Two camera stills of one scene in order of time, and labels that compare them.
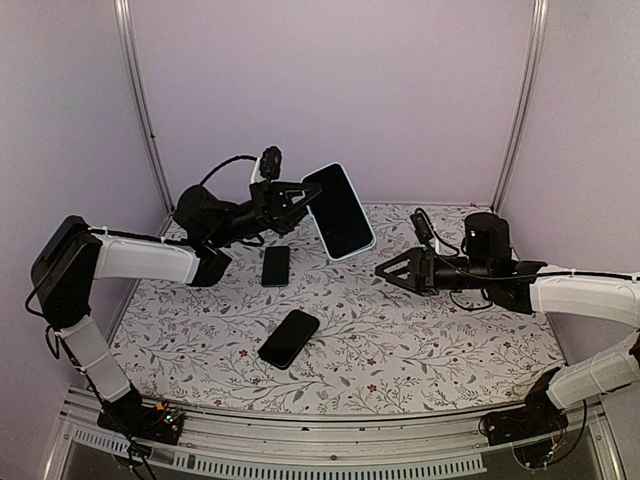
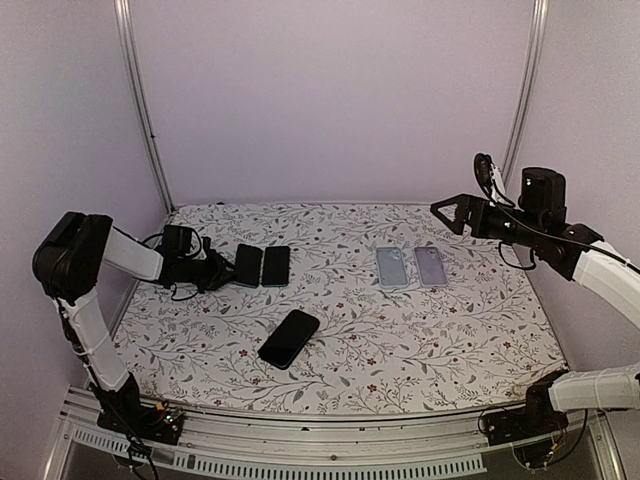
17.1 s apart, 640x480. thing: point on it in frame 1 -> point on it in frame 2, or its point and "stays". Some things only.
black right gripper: [428, 271] -> [467, 203]
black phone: [339, 214] -> [248, 266]
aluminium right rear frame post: [539, 19] stays
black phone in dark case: [288, 341] stays
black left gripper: [274, 206] -> [218, 272]
